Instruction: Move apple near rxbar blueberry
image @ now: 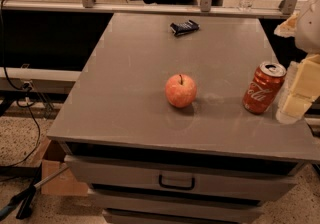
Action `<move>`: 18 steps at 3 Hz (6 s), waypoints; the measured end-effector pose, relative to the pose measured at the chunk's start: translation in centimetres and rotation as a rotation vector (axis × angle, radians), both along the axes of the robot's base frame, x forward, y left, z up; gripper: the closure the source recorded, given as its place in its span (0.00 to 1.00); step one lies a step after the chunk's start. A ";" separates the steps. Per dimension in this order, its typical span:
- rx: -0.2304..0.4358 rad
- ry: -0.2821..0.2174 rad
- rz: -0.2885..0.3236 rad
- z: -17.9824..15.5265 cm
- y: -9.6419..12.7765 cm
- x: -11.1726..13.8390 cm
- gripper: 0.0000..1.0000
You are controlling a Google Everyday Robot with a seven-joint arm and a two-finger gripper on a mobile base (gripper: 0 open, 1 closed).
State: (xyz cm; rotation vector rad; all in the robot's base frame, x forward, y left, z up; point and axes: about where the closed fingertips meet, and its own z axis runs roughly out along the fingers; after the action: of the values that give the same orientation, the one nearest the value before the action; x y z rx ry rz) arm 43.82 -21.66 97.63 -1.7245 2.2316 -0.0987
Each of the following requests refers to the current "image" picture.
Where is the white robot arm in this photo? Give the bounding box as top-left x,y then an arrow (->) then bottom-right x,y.
274,0 -> 320,124

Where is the black cable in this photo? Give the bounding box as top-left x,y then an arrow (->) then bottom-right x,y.
0,0 -> 42,169

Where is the red yellow apple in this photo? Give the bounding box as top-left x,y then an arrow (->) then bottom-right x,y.
165,74 -> 197,108

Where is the dark blue rxbar wrapper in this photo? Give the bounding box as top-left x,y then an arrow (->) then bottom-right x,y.
170,20 -> 200,36

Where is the black drawer handle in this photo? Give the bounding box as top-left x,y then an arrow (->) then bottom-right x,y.
158,175 -> 196,191

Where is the brown cardboard box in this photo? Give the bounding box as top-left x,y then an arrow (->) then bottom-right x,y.
33,138 -> 88,197

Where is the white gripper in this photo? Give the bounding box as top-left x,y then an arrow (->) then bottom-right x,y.
276,54 -> 320,124

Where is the black handled grabber tool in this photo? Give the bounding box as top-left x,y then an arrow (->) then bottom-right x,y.
0,166 -> 68,221

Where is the red coca-cola can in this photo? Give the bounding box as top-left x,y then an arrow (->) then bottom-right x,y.
242,61 -> 286,114

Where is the grey drawer cabinet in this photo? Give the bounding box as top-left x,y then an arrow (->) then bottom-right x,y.
49,14 -> 320,224

